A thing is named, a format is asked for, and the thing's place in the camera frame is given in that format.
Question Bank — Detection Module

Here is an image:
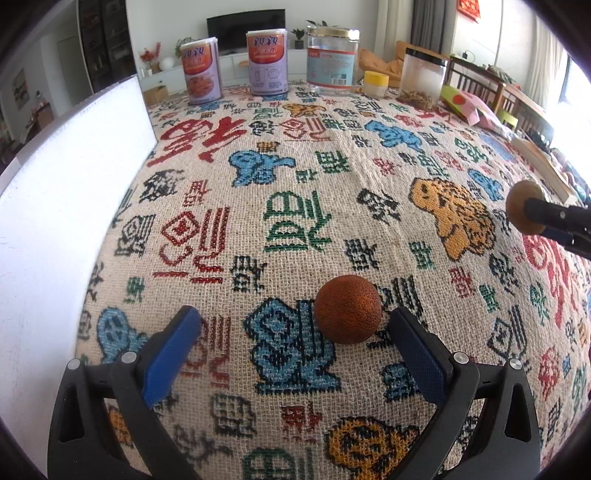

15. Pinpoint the red flower arrangement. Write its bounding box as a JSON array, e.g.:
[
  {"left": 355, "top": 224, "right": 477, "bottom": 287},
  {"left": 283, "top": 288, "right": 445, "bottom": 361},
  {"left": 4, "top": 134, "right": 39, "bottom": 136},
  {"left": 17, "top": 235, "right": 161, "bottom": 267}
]
[{"left": 140, "top": 42, "right": 163, "bottom": 75}]

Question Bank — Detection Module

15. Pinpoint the orange-label tin can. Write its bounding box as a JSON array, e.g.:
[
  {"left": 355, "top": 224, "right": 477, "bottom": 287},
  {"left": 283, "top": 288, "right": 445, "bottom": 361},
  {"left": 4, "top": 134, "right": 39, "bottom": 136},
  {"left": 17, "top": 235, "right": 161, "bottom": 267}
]
[
  {"left": 246, "top": 28, "right": 289, "bottom": 96},
  {"left": 180, "top": 37, "right": 223, "bottom": 103}
]

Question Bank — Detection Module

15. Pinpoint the white cardboard box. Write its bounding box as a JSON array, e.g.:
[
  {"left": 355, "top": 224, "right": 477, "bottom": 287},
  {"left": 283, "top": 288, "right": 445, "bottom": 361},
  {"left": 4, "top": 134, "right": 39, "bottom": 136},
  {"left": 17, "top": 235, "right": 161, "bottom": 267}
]
[{"left": 0, "top": 75, "right": 158, "bottom": 430}]

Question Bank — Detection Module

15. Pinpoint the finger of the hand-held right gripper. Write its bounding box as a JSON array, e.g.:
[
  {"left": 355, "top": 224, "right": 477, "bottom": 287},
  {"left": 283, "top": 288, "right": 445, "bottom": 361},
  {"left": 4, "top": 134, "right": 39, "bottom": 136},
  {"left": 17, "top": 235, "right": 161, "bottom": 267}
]
[
  {"left": 524, "top": 198, "right": 591, "bottom": 232},
  {"left": 542, "top": 226, "right": 591, "bottom": 259}
]

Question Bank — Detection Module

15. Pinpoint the white curtain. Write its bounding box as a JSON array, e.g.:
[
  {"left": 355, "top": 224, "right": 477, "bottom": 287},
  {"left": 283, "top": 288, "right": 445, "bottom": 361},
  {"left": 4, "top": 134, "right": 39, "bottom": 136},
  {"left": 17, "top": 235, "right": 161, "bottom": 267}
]
[{"left": 526, "top": 0, "right": 568, "bottom": 93}]

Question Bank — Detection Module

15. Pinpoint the brown cardboard box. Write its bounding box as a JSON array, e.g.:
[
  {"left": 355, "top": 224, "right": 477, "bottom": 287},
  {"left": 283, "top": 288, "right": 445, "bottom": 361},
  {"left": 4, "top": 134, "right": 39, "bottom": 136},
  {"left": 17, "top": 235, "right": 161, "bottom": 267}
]
[{"left": 143, "top": 85, "right": 169, "bottom": 107}]

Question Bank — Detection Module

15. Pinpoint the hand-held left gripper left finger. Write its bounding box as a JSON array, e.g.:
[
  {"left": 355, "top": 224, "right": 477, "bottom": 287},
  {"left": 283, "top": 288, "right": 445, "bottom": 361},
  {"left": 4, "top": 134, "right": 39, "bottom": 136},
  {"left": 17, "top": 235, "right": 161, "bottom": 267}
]
[{"left": 46, "top": 305, "right": 203, "bottom": 480}]

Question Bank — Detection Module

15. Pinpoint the wooden slatted bench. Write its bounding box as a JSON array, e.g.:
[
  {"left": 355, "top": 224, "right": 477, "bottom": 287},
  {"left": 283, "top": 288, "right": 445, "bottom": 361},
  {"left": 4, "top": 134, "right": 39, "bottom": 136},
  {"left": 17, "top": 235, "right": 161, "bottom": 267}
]
[{"left": 448, "top": 55, "right": 546, "bottom": 130}]

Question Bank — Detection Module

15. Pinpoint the glass jar with gold lid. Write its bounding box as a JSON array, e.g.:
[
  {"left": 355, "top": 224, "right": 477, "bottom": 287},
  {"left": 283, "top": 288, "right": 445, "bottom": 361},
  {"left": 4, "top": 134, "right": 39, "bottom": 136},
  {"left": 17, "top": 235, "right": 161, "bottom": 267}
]
[{"left": 306, "top": 26, "right": 360, "bottom": 95}]

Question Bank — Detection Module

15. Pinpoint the window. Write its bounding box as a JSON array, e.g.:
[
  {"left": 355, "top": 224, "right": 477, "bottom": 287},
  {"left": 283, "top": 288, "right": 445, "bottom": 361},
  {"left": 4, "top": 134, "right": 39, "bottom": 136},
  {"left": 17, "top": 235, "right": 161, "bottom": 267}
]
[{"left": 556, "top": 51, "right": 591, "bottom": 121}]

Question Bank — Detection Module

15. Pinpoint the patterned woven tablecloth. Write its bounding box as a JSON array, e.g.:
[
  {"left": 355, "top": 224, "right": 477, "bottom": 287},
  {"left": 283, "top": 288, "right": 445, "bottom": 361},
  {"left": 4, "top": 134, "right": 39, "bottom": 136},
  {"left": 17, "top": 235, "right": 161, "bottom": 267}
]
[{"left": 76, "top": 83, "right": 591, "bottom": 480}]

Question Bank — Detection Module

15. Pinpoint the pile of dried shreds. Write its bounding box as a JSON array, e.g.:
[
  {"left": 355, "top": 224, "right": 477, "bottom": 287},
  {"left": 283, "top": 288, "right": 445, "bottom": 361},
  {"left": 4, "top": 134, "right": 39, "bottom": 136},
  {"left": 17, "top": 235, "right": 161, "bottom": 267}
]
[{"left": 397, "top": 90, "right": 437, "bottom": 110}]

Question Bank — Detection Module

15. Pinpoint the orange covered book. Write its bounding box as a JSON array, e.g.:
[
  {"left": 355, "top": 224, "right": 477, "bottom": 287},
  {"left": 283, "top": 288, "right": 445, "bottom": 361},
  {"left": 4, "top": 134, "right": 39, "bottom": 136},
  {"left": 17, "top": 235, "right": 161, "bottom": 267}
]
[{"left": 510, "top": 137, "right": 578, "bottom": 201}]

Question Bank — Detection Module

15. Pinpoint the small brown rough fruit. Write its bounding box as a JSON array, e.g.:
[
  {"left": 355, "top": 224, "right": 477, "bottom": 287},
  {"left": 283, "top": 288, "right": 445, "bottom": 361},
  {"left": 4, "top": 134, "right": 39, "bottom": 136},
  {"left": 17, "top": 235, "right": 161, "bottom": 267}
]
[{"left": 314, "top": 274, "right": 384, "bottom": 344}]

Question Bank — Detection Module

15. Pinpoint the grey curtain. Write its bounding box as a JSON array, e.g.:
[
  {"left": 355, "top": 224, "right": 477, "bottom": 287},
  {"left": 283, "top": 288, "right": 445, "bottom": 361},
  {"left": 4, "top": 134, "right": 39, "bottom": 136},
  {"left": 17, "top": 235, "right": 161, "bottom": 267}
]
[{"left": 411, "top": 0, "right": 455, "bottom": 51}]

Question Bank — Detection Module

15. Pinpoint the small yellow lidded jar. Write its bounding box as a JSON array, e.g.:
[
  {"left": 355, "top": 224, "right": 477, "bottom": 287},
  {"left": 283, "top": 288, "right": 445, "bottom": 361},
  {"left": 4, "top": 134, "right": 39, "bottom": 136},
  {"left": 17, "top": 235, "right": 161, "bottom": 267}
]
[{"left": 363, "top": 71, "right": 389, "bottom": 97}]

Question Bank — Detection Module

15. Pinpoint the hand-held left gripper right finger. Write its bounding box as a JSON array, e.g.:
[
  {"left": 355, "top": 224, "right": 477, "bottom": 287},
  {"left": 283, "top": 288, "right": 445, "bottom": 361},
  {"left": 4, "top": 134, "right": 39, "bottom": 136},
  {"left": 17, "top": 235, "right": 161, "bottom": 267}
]
[{"left": 388, "top": 305, "right": 542, "bottom": 480}]

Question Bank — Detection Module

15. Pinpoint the black television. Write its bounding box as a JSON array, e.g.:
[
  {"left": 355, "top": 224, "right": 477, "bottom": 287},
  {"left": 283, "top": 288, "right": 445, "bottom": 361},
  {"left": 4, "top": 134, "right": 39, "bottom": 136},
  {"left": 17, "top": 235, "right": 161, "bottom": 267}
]
[{"left": 206, "top": 14, "right": 287, "bottom": 56}]

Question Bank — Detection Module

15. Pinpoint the dark display cabinet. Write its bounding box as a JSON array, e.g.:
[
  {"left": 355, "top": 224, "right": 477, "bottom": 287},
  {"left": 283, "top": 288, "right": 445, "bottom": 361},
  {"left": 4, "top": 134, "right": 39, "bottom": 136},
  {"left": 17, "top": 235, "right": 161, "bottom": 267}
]
[{"left": 76, "top": 0, "right": 132, "bottom": 93}]

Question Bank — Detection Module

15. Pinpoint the pink snack bag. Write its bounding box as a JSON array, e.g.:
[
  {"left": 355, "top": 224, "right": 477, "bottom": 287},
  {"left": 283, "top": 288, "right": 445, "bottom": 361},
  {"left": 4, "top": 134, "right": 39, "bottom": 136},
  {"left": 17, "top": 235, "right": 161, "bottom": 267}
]
[{"left": 440, "top": 84, "right": 509, "bottom": 132}]

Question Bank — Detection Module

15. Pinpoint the clear jar with black lid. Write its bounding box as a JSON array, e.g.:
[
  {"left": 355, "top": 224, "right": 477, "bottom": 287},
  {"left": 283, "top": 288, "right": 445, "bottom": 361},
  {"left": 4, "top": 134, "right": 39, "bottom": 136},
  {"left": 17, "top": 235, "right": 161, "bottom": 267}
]
[{"left": 399, "top": 47, "right": 450, "bottom": 104}]

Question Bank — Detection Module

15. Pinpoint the left orange-label tin can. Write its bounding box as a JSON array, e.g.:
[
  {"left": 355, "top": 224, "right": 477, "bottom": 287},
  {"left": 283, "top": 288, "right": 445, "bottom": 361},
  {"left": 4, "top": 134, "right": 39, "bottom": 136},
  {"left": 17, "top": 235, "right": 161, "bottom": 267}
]
[{"left": 180, "top": 37, "right": 223, "bottom": 103}]

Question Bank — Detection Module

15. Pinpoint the brown kiwi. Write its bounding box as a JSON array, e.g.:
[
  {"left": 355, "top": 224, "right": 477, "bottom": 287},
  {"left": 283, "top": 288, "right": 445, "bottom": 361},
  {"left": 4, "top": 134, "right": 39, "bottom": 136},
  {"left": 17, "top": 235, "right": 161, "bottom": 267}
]
[{"left": 505, "top": 180, "right": 550, "bottom": 235}]

